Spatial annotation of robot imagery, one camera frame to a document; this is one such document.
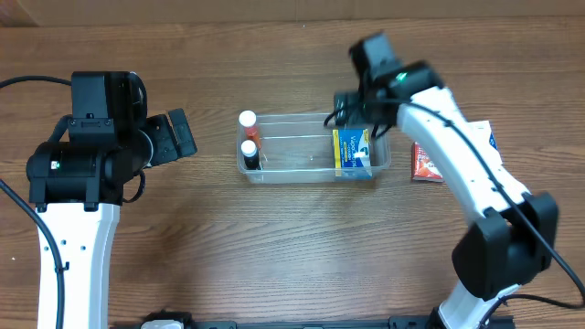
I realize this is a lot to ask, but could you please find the blue yellow VapoDrops box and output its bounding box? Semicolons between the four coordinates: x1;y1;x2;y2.
332;129;373;179

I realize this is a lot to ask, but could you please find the black tube white cap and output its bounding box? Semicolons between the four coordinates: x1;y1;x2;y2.
240;140;261;170

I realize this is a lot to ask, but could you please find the orange tube white cap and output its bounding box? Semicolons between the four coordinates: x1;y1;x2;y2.
239;110;261;149

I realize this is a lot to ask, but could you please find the red orange medicine box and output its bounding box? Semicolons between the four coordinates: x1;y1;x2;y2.
411;142;443;182

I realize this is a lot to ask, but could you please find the white medicine box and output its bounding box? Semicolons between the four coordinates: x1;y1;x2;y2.
469;121;503;165

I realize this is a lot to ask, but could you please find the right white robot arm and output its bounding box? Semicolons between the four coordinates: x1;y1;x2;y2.
329;33;558;328

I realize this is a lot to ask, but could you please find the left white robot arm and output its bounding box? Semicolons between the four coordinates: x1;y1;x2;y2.
27;71;197;328

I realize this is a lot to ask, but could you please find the clear plastic container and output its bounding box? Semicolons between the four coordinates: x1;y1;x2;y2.
237;113;391;184

